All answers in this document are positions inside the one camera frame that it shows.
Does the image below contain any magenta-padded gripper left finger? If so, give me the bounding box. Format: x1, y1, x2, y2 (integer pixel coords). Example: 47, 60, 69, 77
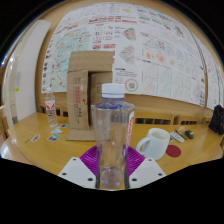
57, 145, 101, 190

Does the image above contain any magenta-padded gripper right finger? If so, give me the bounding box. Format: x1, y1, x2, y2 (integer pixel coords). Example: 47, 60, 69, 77
124, 146, 167, 190

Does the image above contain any clear white-capped drink bottle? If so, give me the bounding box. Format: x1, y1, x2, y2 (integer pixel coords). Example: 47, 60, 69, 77
91, 82, 136, 191

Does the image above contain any small red-labelled water bottle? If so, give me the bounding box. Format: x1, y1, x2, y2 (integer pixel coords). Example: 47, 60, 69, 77
44, 86, 59, 128

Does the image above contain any white ceramic mug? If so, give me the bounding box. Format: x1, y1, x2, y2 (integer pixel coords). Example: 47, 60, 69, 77
135, 127, 171, 161

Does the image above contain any flat round red coaster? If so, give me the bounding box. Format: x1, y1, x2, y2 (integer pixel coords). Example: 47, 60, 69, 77
165, 144, 182, 159

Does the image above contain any white remote control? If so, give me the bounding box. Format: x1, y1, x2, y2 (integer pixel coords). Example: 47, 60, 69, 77
169, 131, 186, 144

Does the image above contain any dark pen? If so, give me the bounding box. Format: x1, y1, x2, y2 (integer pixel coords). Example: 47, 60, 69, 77
174, 128, 188, 141

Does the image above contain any oval sticker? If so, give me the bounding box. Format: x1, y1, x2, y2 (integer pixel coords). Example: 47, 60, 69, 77
30, 133, 42, 143

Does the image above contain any black and yellow tape measure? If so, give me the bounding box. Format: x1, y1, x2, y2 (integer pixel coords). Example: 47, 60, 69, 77
184, 129, 196, 140

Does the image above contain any open brown cardboard box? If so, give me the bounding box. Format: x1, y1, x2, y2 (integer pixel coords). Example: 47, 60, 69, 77
65, 50, 115, 142

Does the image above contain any black bag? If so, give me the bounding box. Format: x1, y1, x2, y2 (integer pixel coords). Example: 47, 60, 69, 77
208, 104, 224, 136

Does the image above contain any white wall panel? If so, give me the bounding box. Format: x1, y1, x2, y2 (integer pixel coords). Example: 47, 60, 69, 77
14, 19, 53, 123

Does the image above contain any group of wall posters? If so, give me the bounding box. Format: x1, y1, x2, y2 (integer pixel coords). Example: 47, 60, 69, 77
41, 2, 222, 110

